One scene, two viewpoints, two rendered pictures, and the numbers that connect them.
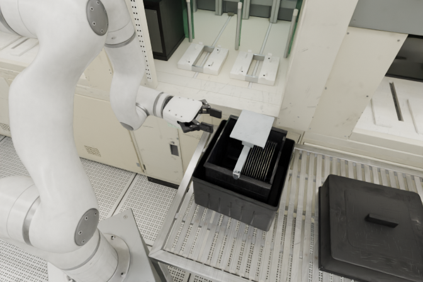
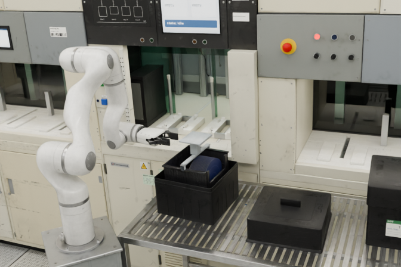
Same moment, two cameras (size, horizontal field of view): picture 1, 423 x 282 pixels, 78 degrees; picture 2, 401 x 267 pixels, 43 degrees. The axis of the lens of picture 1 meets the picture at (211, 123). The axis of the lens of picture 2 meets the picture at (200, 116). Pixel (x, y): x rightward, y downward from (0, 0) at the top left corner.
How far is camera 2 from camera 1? 155 cm
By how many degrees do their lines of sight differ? 26
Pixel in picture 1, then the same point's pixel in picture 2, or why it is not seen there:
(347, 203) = (270, 198)
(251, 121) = (195, 135)
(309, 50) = (237, 93)
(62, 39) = (96, 68)
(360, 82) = (281, 116)
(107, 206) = not seen: outside the picture
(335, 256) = (249, 218)
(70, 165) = (87, 129)
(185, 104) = (153, 130)
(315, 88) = (249, 121)
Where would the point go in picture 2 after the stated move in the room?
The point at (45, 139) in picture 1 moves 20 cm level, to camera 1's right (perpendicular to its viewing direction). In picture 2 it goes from (80, 112) to (132, 111)
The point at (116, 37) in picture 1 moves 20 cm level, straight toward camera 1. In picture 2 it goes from (113, 80) to (120, 93)
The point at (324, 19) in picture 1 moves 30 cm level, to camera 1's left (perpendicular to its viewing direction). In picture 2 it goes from (240, 71) to (172, 74)
